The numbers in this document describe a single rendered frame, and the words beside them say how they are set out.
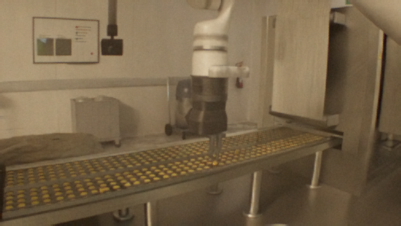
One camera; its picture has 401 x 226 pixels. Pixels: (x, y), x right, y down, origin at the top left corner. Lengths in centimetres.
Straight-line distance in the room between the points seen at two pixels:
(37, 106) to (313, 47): 382
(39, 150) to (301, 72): 72
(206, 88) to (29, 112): 380
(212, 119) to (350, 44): 48
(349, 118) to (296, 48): 26
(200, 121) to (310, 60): 42
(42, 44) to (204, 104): 375
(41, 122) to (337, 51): 391
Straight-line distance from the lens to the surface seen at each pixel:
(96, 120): 380
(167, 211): 71
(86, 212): 44
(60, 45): 420
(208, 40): 53
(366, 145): 84
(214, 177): 53
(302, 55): 85
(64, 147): 67
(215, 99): 53
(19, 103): 420
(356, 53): 84
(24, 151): 66
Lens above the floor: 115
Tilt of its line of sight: 10 degrees down
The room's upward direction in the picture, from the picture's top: 1 degrees clockwise
